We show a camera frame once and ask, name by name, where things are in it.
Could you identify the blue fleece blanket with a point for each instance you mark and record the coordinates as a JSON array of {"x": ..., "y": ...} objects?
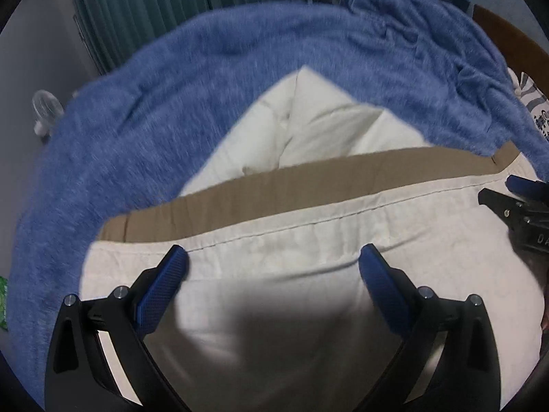
[{"x": 171, "y": 86}]

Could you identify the white standing fan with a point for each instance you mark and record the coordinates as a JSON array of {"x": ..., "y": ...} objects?
[{"x": 47, "y": 107}]

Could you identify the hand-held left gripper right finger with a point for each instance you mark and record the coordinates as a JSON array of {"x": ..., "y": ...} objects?
[{"x": 384, "y": 285}]

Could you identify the green shopping bag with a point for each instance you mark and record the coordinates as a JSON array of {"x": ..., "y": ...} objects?
[{"x": 2, "y": 300}]

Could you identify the cream hooded puffer jacket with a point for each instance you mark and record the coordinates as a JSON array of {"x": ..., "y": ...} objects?
[{"x": 300, "y": 206}]

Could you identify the green curtain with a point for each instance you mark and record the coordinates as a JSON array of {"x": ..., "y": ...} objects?
[{"x": 150, "y": 4}]

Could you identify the brown wooden headboard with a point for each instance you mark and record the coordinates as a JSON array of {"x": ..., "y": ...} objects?
[{"x": 510, "y": 34}]

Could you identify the zebra print pillow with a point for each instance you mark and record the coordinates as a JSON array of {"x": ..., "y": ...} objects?
[{"x": 536, "y": 103}]

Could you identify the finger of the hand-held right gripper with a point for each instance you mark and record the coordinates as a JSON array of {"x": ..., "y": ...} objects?
[
  {"x": 525, "y": 184},
  {"x": 499, "y": 201}
]

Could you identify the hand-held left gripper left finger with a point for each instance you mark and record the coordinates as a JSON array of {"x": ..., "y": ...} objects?
[{"x": 161, "y": 283}]

